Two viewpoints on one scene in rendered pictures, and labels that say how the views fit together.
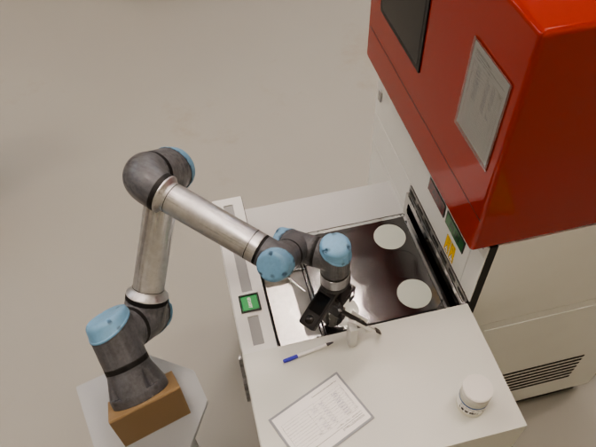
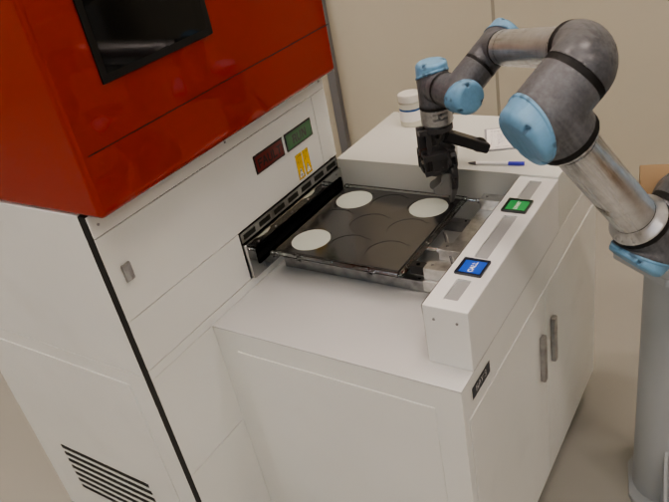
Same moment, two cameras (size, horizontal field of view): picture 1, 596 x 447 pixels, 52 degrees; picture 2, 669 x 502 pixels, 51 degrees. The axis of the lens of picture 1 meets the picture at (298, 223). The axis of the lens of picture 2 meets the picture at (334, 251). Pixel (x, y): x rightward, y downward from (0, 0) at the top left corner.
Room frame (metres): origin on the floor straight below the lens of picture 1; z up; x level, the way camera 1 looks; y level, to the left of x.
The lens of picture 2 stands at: (2.08, 0.90, 1.74)
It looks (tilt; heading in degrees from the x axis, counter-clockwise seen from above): 30 degrees down; 230
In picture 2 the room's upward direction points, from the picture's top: 12 degrees counter-clockwise
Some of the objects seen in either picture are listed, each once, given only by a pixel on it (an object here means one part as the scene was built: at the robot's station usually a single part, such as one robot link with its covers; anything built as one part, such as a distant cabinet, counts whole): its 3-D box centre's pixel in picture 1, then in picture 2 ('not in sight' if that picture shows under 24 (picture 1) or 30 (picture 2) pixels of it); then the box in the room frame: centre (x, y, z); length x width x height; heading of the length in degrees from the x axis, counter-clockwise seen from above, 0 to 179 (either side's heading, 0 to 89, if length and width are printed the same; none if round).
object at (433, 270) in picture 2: not in sight; (443, 271); (1.10, 0.09, 0.89); 0.08 x 0.03 x 0.03; 102
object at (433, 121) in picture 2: (333, 274); (436, 116); (0.85, -0.08, 1.13); 0.08 x 0.08 x 0.05
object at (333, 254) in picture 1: (333, 256); (433, 84); (0.85, -0.08, 1.21); 0.09 x 0.08 x 0.11; 68
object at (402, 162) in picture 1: (420, 184); (242, 208); (1.25, -0.38, 1.02); 0.81 x 0.03 x 0.40; 12
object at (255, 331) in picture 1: (243, 280); (499, 262); (1.01, 0.17, 0.89); 0.55 x 0.09 x 0.14; 12
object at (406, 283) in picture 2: not in sight; (370, 274); (1.12, -0.12, 0.84); 0.50 x 0.02 x 0.03; 102
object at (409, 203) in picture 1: (431, 254); (299, 218); (1.08, -0.40, 0.89); 0.44 x 0.02 x 0.10; 12
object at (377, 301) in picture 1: (366, 271); (369, 224); (1.02, -0.20, 0.90); 0.34 x 0.34 x 0.01; 12
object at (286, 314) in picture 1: (282, 301); (472, 246); (0.95, 0.05, 0.87); 0.36 x 0.08 x 0.03; 12
